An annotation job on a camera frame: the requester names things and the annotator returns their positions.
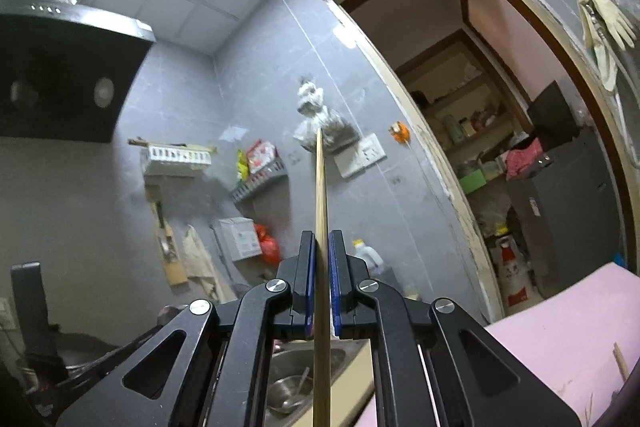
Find wooden cutting board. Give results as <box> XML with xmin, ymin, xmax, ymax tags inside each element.
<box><xmin>152</xmin><ymin>202</ymin><xmax>188</xmax><ymax>288</ymax></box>

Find white wall box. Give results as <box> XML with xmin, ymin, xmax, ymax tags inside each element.
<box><xmin>216</xmin><ymin>217</ymin><xmax>262</xmax><ymax>263</ymax></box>

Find white wall socket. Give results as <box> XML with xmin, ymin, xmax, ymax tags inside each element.
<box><xmin>332</xmin><ymin>133</ymin><xmax>387</xmax><ymax>179</ymax></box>

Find steel bowl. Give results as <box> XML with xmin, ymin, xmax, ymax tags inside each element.
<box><xmin>267</xmin><ymin>374</ymin><xmax>313</xmax><ymax>413</ymax></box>

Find orange wall hook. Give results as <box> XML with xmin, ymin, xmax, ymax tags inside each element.
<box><xmin>387</xmin><ymin>121</ymin><xmax>411</xmax><ymax>144</ymax></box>

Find black range hood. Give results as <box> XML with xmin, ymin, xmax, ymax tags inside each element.
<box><xmin>0</xmin><ymin>0</ymin><xmax>157</xmax><ymax>144</ymax></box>

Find pink tablecloth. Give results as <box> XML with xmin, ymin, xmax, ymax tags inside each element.
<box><xmin>350</xmin><ymin>262</ymin><xmax>640</xmax><ymax>427</ymax></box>

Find pink cloth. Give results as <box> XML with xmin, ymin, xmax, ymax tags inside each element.
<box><xmin>505</xmin><ymin>138</ymin><xmax>545</xmax><ymax>180</ymax></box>

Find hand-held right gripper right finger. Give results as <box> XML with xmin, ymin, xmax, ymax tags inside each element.
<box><xmin>327</xmin><ymin>229</ymin><xmax>583</xmax><ymax>427</ymax></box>

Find grey wall shelf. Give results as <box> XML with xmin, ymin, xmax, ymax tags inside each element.
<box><xmin>230</xmin><ymin>159</ymin><xmax>290</xmax><ymax>202</ymax></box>

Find wooden shelf unit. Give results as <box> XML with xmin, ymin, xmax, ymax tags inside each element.
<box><xmin>395</xmin><ymin>27</ymin><xmax>532</xmax><ymax>192</ymax></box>

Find red white bag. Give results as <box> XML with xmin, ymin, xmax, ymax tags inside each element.
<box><xmin>500</xmin><ymin>234</ymin><xmax>535</xmax><ymax>308</ymax></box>

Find cream rubber gloves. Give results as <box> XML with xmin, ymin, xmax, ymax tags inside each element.
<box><xmin>576</xmin><ymin>0</ymin><xmax>638</xmax><ymax>92</ymax></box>

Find black monitor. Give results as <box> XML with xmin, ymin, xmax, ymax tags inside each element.
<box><xmin>527</xmin><ymin>81</ymin><xmax>581</xmax><ymax>148</ymax></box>

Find wooden chopstick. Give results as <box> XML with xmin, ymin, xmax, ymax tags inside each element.
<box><xmin>312</xmin><ymin>128</ymin><xmax>335</xmax><ymax>427</ymax></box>
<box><xmin>612</xmin><ymin>343</ymin><xmax>631</xmax><ymax>380</ymax></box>

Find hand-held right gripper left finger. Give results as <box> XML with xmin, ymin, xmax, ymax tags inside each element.
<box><xmin>55</xmin><ymin>229</ymin><xmax>317</xmax><ymax>427</ymax></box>

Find hanging clear plastic bag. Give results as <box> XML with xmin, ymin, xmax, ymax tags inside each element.
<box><xmin>292</xmin><ymin>77</ymin><xmax>361</xmax><ymax>150</ymax></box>

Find wooden door frame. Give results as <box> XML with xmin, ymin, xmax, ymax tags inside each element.
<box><xmin>322</xmin><ymin>0</ymin><xmax>640</xmax><ymax>323</ymax></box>

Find cooking oil bottle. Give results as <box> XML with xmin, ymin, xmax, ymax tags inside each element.
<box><xmin>350</xmin><ymin>239</ymin><xmax>385</xmax><ymax>278</ymax></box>

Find steel pot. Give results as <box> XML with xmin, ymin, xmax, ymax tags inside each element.
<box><xmin>10</xmin><ymin>262</ymin><xmax>171</xmax><ymax>403</ymax></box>

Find grey cabinet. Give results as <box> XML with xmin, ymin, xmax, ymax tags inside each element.
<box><xmin>507</xmin><ymin>127</ymin><xmax>626</xmax><ymax>300</ymax></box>

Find red plastic bag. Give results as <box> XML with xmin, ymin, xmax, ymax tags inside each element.
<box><xmin>252</xmin><ymin>223</ymin><xmax>283</xmax><ymax>265</ymax></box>

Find red snack packet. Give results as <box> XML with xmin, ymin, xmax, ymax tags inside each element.
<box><xmin>247</xmin><ymin>139</ymin><xmax>277</xmax><ymax>172</ymax></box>

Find white wall basket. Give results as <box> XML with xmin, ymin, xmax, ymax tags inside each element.
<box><xmin>141</xmin><ymin>144</ymin><xmax>212</xmax><ymax>178</ymax></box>

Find wooden stick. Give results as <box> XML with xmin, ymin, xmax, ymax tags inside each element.
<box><xmin>129</xmin><ymin>138</ymin><xmax>218</xmax><ymax>154</ymax></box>

